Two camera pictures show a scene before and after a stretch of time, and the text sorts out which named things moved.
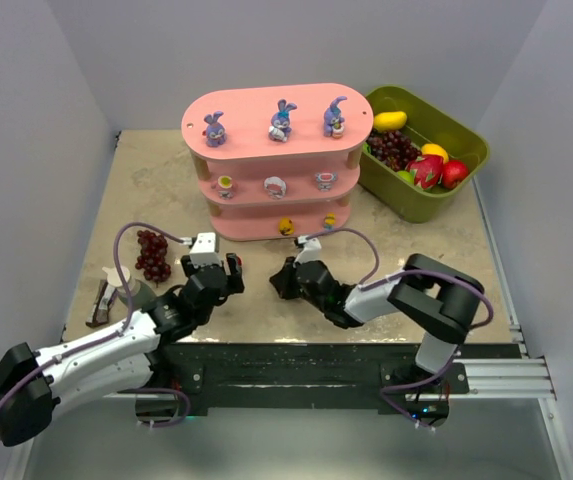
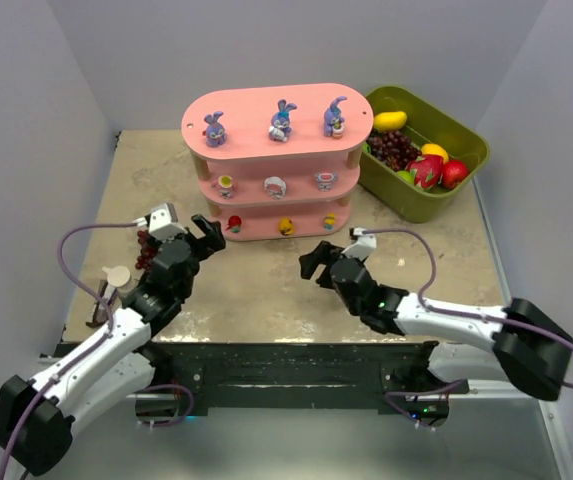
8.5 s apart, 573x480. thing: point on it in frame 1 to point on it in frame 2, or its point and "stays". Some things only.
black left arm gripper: (216, 273) to (199, 243)
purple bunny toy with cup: (333, 121) stays
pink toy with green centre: (224, 186) stays
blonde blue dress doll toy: (329, 224) stays
